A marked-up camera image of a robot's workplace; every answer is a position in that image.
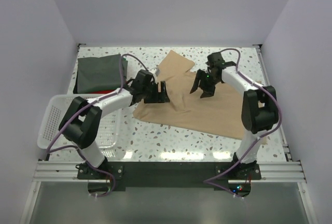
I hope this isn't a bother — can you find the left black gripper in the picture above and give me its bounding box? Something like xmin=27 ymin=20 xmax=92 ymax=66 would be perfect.
xmin=142 ymin=81 xmax=169 ymax=103

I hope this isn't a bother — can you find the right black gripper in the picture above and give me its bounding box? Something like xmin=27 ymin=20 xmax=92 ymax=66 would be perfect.
xmin=190 ymin=69 xmax=220 ymax=99

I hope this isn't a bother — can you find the beige t-shirt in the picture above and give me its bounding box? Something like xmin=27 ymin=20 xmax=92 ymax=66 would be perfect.
xmin=133 ymin=50 xmax=244 ymax=139

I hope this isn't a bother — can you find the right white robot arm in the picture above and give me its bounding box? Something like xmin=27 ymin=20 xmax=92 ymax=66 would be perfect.
xmin=190 ymin=51 xmax=282 ymax=184

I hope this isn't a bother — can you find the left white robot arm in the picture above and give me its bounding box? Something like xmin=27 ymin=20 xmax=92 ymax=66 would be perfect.
xmin=59 ymin=67 xmax=170 ymax=180

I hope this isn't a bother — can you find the folded red t-shirt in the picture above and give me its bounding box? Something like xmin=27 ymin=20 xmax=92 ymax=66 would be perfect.
xmin=90 ymin=89 xmax=117 ymax=94

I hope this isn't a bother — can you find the folded grey t-shirt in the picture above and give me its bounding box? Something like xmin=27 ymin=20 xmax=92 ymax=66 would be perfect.
xmin=73 ymin=54 xmax=128 ymax=94

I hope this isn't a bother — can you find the white plastic basket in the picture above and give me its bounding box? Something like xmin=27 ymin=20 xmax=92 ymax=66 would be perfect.
xmin=37 ymin=94 xmax=122 ymax=149

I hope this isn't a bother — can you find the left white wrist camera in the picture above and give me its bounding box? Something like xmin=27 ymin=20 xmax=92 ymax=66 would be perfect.
xmin=151 ymin=67 xmax=160 ymax=77

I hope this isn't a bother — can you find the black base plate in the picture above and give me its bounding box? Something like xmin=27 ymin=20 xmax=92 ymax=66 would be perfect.
xmin=76 ymin=161 xmax=262 ymax=196

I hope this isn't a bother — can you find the aluminium frame rail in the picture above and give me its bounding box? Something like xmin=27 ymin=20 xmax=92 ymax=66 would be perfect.
xmin=20 ymin=161 xmax=310 ymax=223

